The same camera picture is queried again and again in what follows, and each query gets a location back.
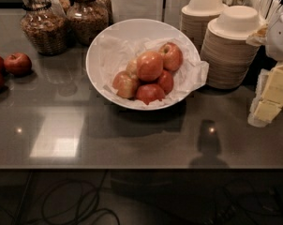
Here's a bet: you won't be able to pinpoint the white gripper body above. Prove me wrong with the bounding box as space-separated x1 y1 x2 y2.
265 5 283 62

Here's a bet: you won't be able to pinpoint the small tan gripper finger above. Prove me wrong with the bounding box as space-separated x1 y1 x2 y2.
246 24 268 47

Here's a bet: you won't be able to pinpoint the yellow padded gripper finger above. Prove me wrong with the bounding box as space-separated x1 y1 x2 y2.
247 62 283 128

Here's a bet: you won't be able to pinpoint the white ceramic bowl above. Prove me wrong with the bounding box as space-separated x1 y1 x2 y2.
86 19 189 97

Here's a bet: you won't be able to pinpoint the hidden pale apple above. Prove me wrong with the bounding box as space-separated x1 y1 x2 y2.
126 59 137 76

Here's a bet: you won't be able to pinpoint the left yellowish red apple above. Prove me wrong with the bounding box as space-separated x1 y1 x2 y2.
112 70 140 98

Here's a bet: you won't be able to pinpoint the red apple on table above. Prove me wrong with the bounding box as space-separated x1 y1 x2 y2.
4 52 32 76

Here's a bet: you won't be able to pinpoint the front stack paper bowls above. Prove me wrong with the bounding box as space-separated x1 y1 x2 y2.
201 6 264 89

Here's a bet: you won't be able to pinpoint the stack paper bowls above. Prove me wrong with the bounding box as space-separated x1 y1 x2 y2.
180 0 226 52
201 6 264 89

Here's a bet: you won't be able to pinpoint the rear stack paper bowls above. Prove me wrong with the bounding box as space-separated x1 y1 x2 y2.
180 0 226 52

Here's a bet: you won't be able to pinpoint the white paper liner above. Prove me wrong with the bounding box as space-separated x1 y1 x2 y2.
98 36 209 111

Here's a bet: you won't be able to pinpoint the right glass cereal jar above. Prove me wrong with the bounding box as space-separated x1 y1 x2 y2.
67 0 109 46

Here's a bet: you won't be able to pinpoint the glass cereal jar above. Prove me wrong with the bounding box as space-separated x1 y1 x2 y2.
67 0 109 46
20 0 67 55

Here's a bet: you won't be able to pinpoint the left glass cereal jar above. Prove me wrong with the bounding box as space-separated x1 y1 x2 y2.
20 0 67 55

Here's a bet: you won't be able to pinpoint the black floor cable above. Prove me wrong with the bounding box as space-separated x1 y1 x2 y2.
9 169 121 225

